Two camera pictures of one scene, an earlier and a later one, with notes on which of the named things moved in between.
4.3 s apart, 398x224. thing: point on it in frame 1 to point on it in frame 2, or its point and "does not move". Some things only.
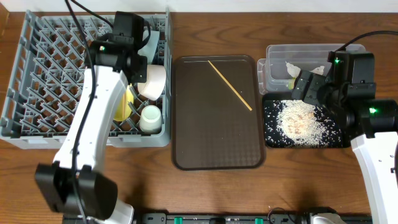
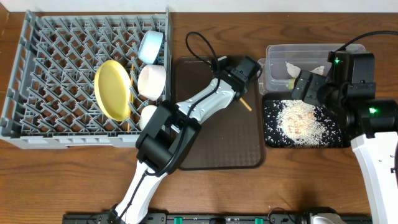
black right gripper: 316,82 does not move
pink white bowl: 153,86 does not move
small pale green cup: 150,119 does not move
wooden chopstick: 124,106 to 130,96
